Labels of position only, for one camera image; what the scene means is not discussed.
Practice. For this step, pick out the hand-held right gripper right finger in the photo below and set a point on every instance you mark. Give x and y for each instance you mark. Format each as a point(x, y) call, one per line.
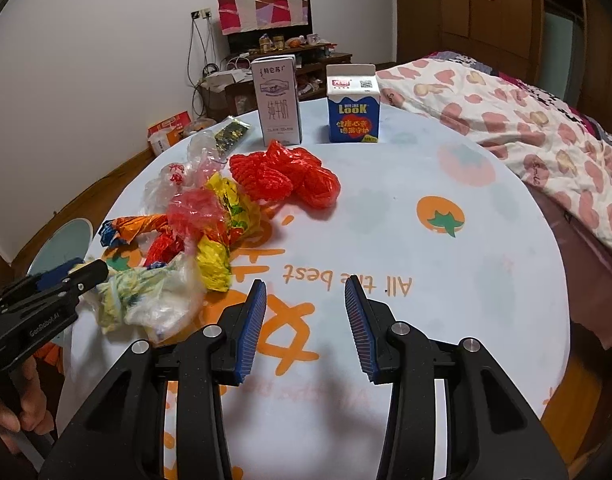
point(358, 332)

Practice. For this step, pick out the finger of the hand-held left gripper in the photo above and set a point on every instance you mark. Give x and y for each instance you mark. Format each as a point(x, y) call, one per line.
point(56, 271)
point(88, 275)

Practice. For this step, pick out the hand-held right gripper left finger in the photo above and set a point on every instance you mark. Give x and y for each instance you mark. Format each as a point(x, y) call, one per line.
point(251, 332)

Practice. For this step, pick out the light blue trash bin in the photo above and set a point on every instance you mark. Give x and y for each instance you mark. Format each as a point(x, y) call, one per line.
point(66, 245)

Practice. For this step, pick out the white green plastic bag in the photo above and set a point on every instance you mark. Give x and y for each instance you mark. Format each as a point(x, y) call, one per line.
point(151, 295)

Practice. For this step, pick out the orange blue wrapper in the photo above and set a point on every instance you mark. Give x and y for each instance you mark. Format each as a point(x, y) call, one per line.
point(131, 225)

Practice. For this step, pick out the plain yellow wrapper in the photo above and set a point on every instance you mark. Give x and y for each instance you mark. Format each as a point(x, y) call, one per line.
point(213, 265)

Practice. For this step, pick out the shiny red wrapper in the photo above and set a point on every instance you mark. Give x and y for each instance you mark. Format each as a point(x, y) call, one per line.
point(163, 249)

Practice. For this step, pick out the pink translucent plastic bag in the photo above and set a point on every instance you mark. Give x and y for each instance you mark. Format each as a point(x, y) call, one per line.
point(193, 212)

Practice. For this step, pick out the yellow green printed wrapper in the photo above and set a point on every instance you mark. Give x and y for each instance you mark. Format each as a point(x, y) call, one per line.
point(236, 205)

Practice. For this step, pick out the clear red-print plastic bag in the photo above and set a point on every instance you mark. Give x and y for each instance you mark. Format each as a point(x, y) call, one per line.
point(178, 177)

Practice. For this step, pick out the red plastic bag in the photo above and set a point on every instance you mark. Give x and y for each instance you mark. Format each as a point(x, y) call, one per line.
point(286, 175)

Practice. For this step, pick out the person's left hand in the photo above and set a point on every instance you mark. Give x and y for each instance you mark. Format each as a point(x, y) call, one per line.
point(28, 405)

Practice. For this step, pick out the fruit print tablecloth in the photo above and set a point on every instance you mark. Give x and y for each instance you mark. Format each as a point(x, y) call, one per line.
point(436, 270)

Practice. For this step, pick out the orange white bag on floor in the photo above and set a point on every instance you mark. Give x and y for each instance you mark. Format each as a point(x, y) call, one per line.
point(168, 132)

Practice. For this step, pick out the clear plastic food bowl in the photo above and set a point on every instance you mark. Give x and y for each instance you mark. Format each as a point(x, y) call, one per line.
point(200, 126)

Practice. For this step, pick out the dark seaweed snack packet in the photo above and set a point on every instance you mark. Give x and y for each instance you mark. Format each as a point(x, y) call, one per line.
point(231, 132)

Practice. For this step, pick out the blue gable-top carton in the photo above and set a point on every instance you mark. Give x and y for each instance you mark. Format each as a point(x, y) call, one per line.
point(353, 110)

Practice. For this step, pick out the tall white milk carton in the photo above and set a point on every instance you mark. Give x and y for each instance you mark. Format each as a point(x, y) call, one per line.
point(277, 102)

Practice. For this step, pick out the pink bed skirt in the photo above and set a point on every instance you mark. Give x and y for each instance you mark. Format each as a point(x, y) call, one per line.
point(598, 285)

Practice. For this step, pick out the dark wooden television cabinet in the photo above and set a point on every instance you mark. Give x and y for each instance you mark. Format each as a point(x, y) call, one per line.
point(316, 72)

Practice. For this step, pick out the cloth-covered television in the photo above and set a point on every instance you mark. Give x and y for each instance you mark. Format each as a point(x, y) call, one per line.
point(263, 12)

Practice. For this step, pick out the brown wooden wardrobe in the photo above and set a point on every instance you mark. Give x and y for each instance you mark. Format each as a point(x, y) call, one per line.
point(491, 20)

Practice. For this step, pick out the white wall socket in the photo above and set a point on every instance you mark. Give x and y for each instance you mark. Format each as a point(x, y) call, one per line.
point(202, 14)

